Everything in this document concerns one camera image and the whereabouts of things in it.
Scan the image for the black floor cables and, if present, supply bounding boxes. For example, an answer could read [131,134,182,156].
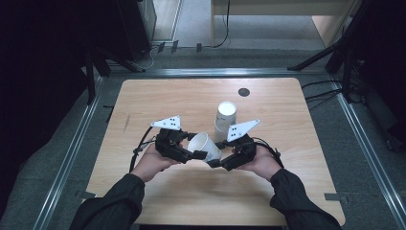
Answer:
[301,80,344,111]

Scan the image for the white printed paper cup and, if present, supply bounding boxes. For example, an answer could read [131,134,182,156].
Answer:
[187,131,223,163]

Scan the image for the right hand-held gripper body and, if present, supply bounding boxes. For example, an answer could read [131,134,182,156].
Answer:
[224,119,260,172]

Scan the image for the stack of paper cups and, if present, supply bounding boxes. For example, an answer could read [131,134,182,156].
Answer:
[214,101,237,143]

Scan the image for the right hand-held gripper cable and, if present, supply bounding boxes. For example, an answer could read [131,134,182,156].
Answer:
[253,136,285,169]

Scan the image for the black metal stand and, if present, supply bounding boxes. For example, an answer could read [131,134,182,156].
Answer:
[84,47,147,106]

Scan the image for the metal floor rail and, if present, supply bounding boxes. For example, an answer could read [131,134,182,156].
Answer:
[32,76,104,230]
[329,76,406,230]
[108,67,329,78]

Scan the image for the grey floor tape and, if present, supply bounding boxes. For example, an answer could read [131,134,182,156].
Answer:
[324,192,349,204]
[75,190,97,200]

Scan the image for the person's left hand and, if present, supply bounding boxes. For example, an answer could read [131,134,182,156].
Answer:
[130,143,181,184]

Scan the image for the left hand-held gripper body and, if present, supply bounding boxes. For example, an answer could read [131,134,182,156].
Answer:
[150,114,194,165]

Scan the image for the light wooden desk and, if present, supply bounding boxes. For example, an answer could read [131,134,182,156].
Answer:
[210,0,365,49]

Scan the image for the black tripod stand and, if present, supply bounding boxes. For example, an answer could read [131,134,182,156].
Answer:
[286,0,368,104]

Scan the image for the dark curtain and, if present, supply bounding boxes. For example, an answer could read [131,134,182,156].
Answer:
[0,0,90,219]
[350,0,406,151]

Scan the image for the black hanging cable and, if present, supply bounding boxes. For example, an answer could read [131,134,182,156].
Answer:
[212,0,232,49]

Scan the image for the white floor cable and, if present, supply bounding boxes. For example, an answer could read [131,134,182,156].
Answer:
[140,46,157,71]

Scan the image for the black cabinet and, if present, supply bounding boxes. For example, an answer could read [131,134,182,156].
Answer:
[116,0,157,63]

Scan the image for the person's right hand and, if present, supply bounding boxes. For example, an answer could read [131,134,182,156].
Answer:
[237,145,282,182]

